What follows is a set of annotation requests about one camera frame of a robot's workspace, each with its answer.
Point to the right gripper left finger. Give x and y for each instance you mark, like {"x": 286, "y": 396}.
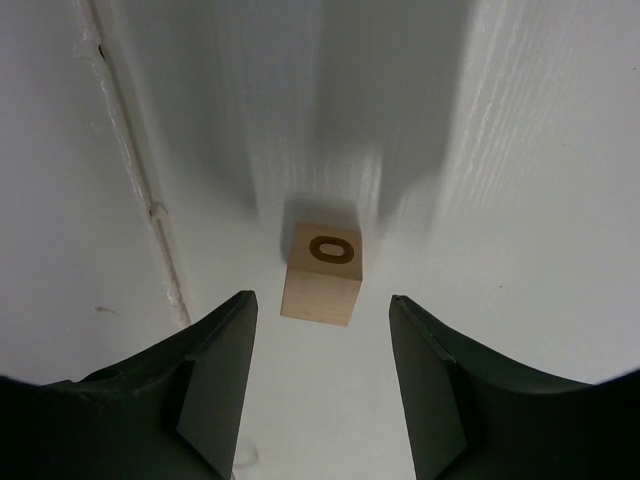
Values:
{"x": 171, "y": 411}

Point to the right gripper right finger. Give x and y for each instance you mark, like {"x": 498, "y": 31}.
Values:
{"x": 473, "y": 413}

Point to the small wood cube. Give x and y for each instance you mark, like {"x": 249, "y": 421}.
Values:
{"x": 324, "y": 274}

